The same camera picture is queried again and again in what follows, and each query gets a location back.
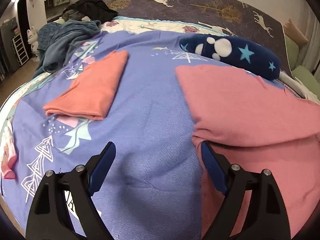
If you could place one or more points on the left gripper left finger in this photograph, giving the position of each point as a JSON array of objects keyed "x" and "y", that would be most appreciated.
[{"x": 49, "y": 216}]

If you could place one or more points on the dark deer-print mattress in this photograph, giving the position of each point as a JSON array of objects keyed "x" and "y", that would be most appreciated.
[{"x": 230, "y": 17}]

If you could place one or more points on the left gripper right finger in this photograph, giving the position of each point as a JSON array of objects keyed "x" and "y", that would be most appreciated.
[{"x": 252, "y": 208}]

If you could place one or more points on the white floral sheet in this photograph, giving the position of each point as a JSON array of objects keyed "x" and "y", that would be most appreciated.
[{"x": 138, "y": 25}]

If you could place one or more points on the folded grey cloth stack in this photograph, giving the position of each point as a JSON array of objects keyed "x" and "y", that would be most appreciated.
[{"x": 298, "y": 87}]

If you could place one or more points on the green cushion far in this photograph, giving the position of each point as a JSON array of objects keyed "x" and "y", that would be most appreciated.
[{"x": 292, "y": 52}]

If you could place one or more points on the black clothes pile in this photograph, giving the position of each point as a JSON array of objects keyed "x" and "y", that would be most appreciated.
[{"x": 95, "y": 10}]

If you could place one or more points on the white slatted rack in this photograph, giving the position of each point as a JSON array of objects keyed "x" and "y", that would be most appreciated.
[{"x": 19, "y": 49}]

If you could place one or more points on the folded orange garment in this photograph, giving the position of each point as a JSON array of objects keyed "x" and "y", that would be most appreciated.
[{"x": 91, "y": 94}]

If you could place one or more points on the teal blue blanket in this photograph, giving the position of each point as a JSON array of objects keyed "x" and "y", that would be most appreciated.
[{"x": 57, "y": 43}]

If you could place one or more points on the white plush toy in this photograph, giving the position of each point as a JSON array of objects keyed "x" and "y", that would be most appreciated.
[{"x": 33, "y": 42}]

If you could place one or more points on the navy star fleece garment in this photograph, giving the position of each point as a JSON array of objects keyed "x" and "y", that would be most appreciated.
[{"x": 235, "y": 51}]

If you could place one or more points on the small pink white garment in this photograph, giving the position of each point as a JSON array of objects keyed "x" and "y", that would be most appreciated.
[{"x": 8, "y": 153}]

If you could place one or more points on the tan cushion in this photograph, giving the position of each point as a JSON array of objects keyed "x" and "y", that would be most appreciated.
[{"x": 295, "y": 34}]

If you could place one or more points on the green cushion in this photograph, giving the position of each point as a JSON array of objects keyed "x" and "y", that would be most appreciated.
[
  {"x": 307, "y": 79},
  {"x": 292, "y": 52}
]

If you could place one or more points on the green cushion near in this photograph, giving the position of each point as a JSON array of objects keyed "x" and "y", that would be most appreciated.
[{"x": 307, "y": 79}]

